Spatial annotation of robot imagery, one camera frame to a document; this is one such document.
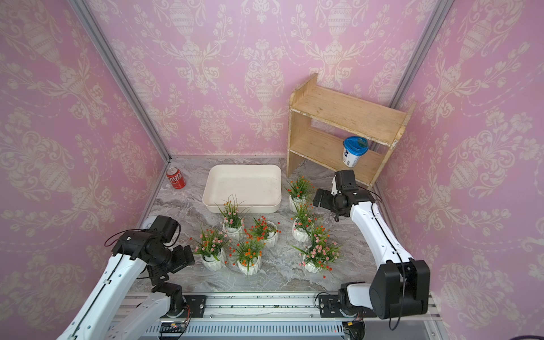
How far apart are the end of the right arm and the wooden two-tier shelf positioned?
2 cm

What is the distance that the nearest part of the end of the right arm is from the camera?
22.8 inches

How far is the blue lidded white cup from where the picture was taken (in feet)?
2.71

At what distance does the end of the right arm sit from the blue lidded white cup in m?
0.18

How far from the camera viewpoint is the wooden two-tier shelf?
0.71 metres
